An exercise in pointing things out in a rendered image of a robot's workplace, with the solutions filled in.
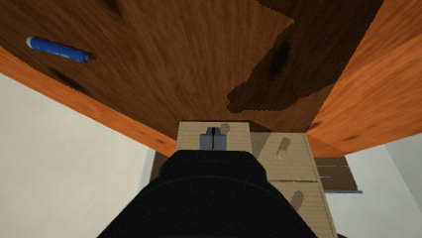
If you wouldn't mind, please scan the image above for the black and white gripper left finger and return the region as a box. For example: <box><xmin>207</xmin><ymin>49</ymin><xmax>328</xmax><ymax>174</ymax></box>
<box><xmin>199</xmin><ymin>127</ymin><xmax>214</xmax><ymax>151</ymax></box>

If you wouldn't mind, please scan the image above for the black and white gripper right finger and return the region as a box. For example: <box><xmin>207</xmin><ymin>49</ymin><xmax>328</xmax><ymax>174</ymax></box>
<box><xmin>213</xmin><ymin>127</ymin><xmax>227</xmax><ymax>151</ymax></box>

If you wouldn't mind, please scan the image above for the tan wooden chest of drawers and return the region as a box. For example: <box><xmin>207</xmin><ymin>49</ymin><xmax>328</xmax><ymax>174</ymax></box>
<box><xmin>250</xmin><ymin>132</ymin><xmax>338</xmax><ymax>238</ymax></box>

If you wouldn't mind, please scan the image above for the dark olive drawer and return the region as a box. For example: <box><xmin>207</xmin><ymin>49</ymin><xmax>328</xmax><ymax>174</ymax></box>
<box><xmin>274</xmin><ymin>185</ymin><xmax>334</xmax><ymax>238</ymax></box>
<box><xmin>175</xmin><ymin>122</ymin><xmax>253</xmax><ymax>154</ymax></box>
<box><xmin>251</xmin><ymin>135</ymin><xmax>317</xmax><ymax>181</ymax></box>

